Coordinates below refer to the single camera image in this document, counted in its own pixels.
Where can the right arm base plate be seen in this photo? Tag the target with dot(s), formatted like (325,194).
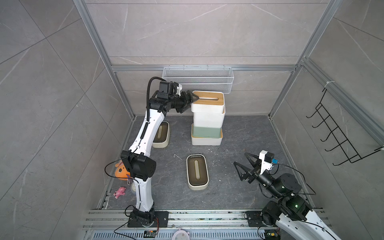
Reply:
(255,218)

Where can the cream box dark lid centre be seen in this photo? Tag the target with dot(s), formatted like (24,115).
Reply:
(197,172)

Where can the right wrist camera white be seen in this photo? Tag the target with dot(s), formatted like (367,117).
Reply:
(267,161)

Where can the pink small toy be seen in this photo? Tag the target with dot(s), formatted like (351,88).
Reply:
(121,191)

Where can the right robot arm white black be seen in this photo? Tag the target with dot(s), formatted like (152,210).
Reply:
(287,208)

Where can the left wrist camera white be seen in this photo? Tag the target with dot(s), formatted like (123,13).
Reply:
(179,88)

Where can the white round object bottom edge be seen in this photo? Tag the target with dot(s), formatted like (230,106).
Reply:
(181,235)

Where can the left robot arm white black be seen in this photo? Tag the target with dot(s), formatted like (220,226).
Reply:
(137,159)

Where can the black wire hook rack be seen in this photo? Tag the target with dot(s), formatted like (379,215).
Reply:
(335,131)

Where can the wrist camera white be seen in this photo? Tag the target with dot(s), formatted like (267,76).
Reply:
(267,161)
(179,88)

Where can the aluminium mounting rail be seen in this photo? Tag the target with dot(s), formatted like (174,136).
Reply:
(184,219)

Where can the bamboo-lid tissue box front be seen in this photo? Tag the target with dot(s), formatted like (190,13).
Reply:
(209,120)

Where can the orange toy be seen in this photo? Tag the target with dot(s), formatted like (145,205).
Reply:
(121,172)

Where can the white wire mesh basket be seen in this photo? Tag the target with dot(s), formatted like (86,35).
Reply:
(212,79)

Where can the large white bamboo-lid tissue box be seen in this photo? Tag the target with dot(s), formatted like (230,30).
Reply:
(199,141)

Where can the green square tissue box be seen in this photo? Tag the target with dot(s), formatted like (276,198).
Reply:
(203,132)

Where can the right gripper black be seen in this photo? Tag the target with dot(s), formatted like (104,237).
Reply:
(248,171)

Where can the grey round alarm clock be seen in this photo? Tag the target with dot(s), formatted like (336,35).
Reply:
(133,187)

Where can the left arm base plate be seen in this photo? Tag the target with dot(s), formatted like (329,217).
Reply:
(148,219)

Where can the cream box dark lid back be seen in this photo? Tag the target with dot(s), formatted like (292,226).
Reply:
(162,136)

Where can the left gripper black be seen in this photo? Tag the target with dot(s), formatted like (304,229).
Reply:
(186,104)

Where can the cream box dark lid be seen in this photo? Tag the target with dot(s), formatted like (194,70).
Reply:
(197,172)
(162,136)

